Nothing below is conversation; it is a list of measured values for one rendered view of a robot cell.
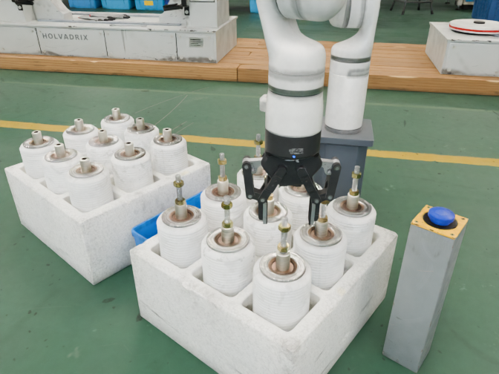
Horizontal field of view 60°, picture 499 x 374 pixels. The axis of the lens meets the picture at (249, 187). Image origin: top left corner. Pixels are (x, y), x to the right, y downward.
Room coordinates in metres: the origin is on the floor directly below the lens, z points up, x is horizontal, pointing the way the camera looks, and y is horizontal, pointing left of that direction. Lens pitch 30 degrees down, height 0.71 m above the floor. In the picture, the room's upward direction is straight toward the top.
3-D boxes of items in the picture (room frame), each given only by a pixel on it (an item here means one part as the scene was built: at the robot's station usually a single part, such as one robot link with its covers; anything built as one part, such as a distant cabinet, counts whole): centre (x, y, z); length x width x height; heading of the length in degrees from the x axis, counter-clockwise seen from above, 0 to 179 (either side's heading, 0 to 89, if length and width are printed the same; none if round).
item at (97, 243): (1.05, 0.38, 0.09); 0.39 x 0.39 x 0.18; 48
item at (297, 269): (0.55, -0.05, 0.25); 0.08 x 0.08 x 0.01
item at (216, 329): (0.71, -0.04, 0.09); 0.39 x 0.39 x 0.18; 51
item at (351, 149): (1.03, -0.23, 0.15); 0.15 x 0.15 x 0.30; 79
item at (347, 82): (1.03, -0.23, 0.39); 0.09 x 0.09 x 0.17; 79
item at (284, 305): (0.55, -0.05, 0.16); 0.10 x 0.10 x 0.18
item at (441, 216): (0.59, -0.31, 0.32); 0.04 x 0.04 x 0.02
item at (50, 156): (0.96, 0.46, 0.25); 0.08 x 0.08 x 0.01
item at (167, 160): (1.06, 0.22, 0.16); 0.10 x 0.10 x 0.18
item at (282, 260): (0.55, -0.05, 0.26); 0.02 x 0.02 x 0.03
